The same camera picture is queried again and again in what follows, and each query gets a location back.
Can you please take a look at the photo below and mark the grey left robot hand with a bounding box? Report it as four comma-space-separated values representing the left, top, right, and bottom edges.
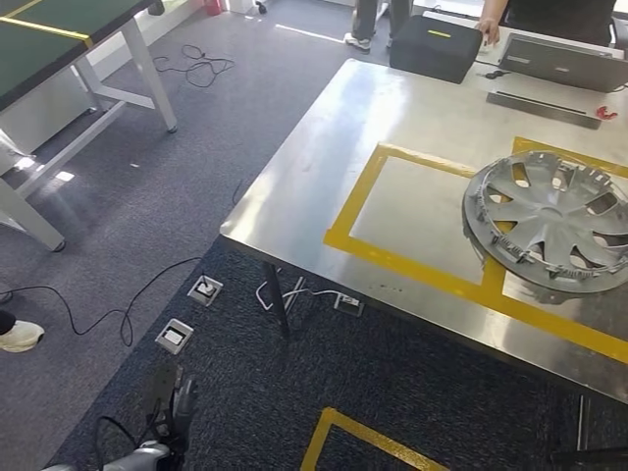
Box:
156, 373, 200, 466

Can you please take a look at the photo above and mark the person's hand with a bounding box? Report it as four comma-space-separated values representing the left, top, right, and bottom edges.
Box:
476, 17, 500, 47

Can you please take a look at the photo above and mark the silver wheel hubcap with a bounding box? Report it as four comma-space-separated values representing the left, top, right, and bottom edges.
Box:
462, 150, 628, 295

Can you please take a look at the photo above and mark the steel workbench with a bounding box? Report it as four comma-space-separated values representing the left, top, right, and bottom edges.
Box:
219, 57, 628, 466

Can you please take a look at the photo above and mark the white desk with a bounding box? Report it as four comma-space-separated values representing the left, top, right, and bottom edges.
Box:
422, 9, 628, 67

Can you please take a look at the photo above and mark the floor socket box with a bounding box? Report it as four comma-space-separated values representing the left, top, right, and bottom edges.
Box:
187, 275, 224, 308
155, 318, 195, 355
334, 293, 365, 319

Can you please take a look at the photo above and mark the black case yellow label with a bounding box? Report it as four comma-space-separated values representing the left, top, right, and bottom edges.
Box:
389, 15, 484, 84

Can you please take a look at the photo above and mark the grey metal bar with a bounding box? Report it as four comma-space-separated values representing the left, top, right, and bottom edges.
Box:
485, 89, 602, 131

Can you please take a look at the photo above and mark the grey laptop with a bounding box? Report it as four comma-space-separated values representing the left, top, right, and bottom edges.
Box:
499, 32, 628, 93

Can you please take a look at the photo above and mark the black office chair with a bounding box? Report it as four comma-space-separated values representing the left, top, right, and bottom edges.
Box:
610, 16, 628, 53

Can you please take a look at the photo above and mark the yellow floor tape square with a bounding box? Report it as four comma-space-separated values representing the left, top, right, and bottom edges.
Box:
300, 407, 450, 471

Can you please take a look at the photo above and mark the green top table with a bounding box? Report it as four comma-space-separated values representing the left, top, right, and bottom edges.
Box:
0, 0, 178, 253

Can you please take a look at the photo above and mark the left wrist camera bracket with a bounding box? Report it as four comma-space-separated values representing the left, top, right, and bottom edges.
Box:
144, 362, 183, 424

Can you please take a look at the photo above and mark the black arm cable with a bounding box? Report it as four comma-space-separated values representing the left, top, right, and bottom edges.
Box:
94, 402, 163, 471

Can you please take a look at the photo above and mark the long black floor cable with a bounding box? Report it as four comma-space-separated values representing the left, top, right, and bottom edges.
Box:
0, 256, 203, 347

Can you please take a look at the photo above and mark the white floor cable loop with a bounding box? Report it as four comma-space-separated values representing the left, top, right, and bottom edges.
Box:
255, 279, 344, 312

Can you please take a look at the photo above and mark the tangled black cable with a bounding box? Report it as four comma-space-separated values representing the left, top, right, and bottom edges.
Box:
153, 43, 236, 89

